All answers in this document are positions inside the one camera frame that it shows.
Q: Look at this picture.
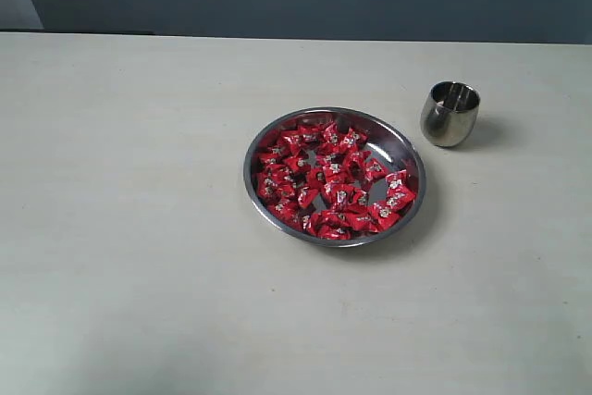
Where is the round steel plate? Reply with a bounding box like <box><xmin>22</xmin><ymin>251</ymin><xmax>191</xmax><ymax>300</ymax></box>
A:
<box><xmin>242</xmin><ymin>107</ymin><xmax>426</xmax><ymax>249</ymax></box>

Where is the steel cup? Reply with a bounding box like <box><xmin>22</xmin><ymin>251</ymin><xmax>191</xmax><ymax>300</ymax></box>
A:
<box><xmin>420</xmin><ymin>81</ymin><xmax>481</xmax><ymax>148</ymax></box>

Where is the red wrapped candy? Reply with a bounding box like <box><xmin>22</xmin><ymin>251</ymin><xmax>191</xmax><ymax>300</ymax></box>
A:
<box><xmin>345</xmin><ymin>213</ymin><xmax>380</xmax><ymax>234</ymax></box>
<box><xmin>368</xmin><ymin>201</ymin><xmax>401</xmax><ymax>231</ymax></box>
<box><xmin>364</xmin><ymin>158</ymin><xmax>389</xmax><ymax>183</ymax></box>
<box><xmin>339</xmin><ymin>128</ymin><xmax>367</xmax><ymax>153</ymax></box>
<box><xmin>267</xmin><ymin>199</ymin><xmax>300</xmax><ymax>224</ymax></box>
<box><xmin>385</xmin><ymin>169</ymin><xmax>408</xmax><ymax>191</ymax></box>
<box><xmin>298</xmin><ymin>125</ymin><xmax>323</xmax><ymax>144</ymax></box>
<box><xmin>327</xmin><ymin>183</ymin><xmax>356</xmax><ymax>210</ymax></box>
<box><xmin>321</xmin><ymin>121</ymin><xmax>344</xmax><ymax>146</ymax></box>
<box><xmin>385</xmin><ymin>187</ymin><xmax>415</xmax><ymax>211</ymax></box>
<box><xmin>283</xmin><ymin>154</ymin><xmax>311</xmax><ymax>176</ymax></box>
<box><xmin>316</xmin><ymin>225</ymin><xmax>352</xmax><ymax>241</ymax></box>

